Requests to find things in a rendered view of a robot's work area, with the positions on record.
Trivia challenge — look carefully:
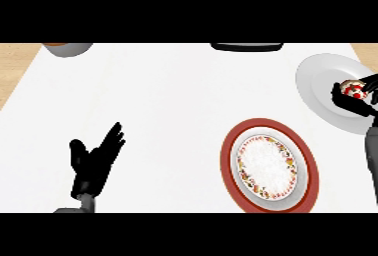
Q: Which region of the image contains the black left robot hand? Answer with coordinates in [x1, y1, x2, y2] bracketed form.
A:
[68, 121, 127, 201]

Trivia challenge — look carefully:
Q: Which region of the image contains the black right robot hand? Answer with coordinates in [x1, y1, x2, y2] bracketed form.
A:
[329, 73, 378, 128]

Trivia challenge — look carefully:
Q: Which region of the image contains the red and white cupcake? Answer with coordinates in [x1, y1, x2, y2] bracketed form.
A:
[340, 79, 369, 101]

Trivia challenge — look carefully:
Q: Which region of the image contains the plain white plate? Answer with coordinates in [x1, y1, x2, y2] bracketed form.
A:
[294, 53, 378, 136]

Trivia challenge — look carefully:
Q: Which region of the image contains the red rimmed patterned plate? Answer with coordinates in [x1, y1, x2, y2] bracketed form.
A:
[218, 117, 320, 214]

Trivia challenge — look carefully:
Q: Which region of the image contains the black flat appliance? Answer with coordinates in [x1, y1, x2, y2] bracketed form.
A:
[210, 42, 285, 53]

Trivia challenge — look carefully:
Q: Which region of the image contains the grey bowl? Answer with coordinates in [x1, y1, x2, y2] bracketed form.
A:
[40, 42, 94, 59]

